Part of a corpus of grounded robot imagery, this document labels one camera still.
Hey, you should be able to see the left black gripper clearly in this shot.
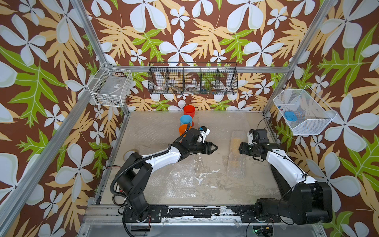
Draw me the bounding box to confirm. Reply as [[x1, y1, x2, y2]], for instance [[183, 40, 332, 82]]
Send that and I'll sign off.
[[189, 140, 219, 155]]

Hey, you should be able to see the orange wine glass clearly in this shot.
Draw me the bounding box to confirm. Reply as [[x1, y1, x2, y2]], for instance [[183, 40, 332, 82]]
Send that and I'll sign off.
[[179, 124, 192, 136]]

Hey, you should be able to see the blue wine glass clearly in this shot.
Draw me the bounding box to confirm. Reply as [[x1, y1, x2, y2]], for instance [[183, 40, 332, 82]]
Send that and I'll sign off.
[[180, 115, 193, 126]]

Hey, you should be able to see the bubble blue glass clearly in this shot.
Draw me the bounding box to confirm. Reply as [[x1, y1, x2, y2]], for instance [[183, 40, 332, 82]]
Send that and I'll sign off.
[[144, 154, 208, 204]]

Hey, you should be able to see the red wine glass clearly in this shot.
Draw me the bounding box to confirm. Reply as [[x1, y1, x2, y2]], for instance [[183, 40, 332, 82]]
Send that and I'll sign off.
[[183, 105, 196, 118]]

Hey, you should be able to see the bubble orange glass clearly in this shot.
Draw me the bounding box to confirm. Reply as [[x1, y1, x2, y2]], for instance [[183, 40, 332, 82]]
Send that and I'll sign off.
[[194, 111, 262, 142]]

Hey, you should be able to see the bubble yellow glass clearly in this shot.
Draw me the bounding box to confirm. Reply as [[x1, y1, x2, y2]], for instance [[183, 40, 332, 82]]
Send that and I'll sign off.
[[227, 130, 247, 179]]

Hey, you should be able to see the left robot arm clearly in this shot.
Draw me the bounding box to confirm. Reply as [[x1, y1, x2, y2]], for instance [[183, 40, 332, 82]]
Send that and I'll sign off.
[[110, 126, 218, 221]]

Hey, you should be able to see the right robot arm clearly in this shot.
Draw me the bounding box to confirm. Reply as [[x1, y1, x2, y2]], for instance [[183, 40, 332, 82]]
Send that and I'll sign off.
[[239, 129, 333, 225]]

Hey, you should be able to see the blue object in basket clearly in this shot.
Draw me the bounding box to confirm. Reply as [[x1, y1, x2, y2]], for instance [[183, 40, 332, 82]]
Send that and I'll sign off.
[[284, 111, 298, 121]]

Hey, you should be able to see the white tape roll in basket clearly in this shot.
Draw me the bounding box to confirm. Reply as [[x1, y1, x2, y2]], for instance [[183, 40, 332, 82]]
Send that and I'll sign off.
[[185, 84, 200, 92]]

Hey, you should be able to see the yellow tape roll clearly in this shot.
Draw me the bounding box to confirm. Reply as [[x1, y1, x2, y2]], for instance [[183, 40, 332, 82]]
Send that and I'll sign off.
[[123, 150, 135, 162]]

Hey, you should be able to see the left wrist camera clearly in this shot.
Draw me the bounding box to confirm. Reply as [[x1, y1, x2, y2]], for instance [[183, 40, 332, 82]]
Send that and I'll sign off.
[[198, 126, 210, 143]]

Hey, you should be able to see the black mounting rail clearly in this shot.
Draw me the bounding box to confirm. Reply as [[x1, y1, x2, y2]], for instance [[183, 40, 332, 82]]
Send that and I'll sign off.
[[121, 205, 281, 223]]

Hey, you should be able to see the black wire basket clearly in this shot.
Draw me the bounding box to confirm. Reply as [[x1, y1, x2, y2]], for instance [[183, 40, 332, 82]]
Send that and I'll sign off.
[[147, 62, 238, 95]]

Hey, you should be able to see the white wire basket left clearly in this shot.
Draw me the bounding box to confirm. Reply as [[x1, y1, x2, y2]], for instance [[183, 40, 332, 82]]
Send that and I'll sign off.
[[88, 66, 134, 108]]

